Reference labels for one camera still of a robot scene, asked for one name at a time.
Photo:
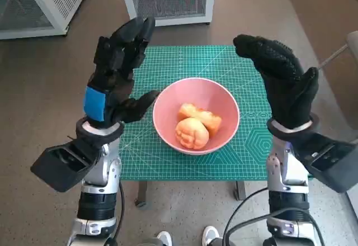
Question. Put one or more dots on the large white mesh cabinet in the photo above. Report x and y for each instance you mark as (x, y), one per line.
(61, 0)

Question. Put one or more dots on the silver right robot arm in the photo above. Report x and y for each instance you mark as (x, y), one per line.
(288, 179)

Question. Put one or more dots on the green cutting mat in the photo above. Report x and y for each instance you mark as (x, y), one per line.
(195, 61)

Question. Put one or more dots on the long toy bread loaf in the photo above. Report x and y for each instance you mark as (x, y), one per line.
(209, 117)

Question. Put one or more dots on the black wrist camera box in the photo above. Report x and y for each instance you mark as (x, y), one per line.
(330, 162)
(61, 167)

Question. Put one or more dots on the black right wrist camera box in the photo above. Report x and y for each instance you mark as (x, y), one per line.
(330, 162)

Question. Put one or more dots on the grey chair with metal leg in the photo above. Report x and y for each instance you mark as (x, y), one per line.
(353, 50)

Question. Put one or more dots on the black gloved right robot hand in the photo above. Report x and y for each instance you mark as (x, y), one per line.
(285, 89)

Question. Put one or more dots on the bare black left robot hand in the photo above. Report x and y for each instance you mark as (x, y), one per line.
(114, 86)

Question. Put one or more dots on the black table leg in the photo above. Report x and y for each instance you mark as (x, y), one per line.
(240, 190)
(141, 193)

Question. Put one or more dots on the round toy bread bun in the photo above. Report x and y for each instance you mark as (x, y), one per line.
(191, 134)

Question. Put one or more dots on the white shoe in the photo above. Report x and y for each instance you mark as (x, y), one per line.
(163, 239)
(209, 236)

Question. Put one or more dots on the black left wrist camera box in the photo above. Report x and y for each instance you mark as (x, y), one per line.
(61, 167)

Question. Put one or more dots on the pink bowl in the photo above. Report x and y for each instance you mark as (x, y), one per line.
(195, 92)

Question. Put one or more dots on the small white mesh cabinet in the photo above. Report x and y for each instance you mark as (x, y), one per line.
(167, 2)

